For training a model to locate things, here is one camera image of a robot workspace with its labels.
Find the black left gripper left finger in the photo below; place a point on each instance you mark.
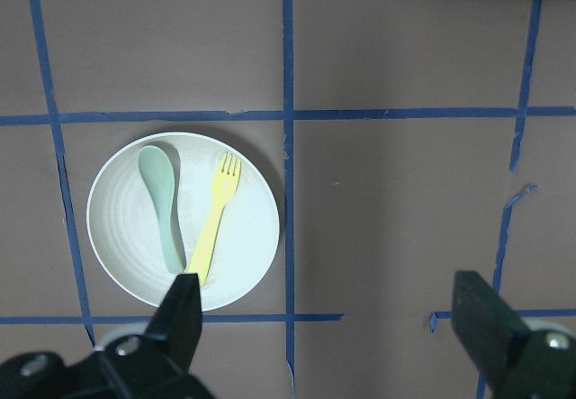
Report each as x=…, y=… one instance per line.
x=151, y=364

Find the white round plate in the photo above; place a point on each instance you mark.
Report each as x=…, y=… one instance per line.
x=123, y=229

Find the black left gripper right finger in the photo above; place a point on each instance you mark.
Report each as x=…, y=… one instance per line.
x=517, y=358

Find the pale green plastic spoon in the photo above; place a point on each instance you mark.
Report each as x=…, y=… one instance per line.
x=157, y=173

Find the yellow plastic fork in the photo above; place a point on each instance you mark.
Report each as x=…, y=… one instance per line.
x=224, y=187

